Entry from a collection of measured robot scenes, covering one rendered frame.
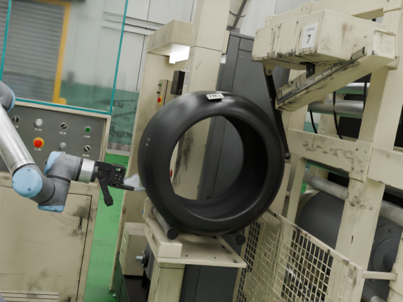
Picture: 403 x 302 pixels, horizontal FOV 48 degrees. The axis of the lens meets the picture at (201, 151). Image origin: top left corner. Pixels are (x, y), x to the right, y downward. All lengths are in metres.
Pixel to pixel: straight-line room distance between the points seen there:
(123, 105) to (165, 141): 9.17
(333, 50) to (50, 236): 1.66
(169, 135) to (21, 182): 0.53
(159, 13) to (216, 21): 8.98
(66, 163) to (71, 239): 0.84
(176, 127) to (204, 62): 0.51
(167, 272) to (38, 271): 0.71
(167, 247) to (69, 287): 0.94
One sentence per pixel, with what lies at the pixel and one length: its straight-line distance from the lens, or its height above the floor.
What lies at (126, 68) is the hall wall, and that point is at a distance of 10.90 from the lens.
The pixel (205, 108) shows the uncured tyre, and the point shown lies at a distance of 1.69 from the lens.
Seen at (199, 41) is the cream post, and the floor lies 1.68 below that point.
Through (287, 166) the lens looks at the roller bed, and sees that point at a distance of 2.20.
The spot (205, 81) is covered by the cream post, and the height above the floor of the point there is 1.51.
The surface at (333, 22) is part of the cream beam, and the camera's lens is 1.64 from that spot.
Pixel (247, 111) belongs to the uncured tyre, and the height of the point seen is 1.41.
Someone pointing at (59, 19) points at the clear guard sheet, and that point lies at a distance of 2.43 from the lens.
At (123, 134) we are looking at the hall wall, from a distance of 10.87.
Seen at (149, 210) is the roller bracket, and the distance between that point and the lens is 2.09.
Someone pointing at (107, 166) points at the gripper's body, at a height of 1.11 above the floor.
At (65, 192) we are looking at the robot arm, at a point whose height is 1.01.
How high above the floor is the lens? 1.41
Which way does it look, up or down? 6 degrees down
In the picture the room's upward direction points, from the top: 10 degrees clockwise
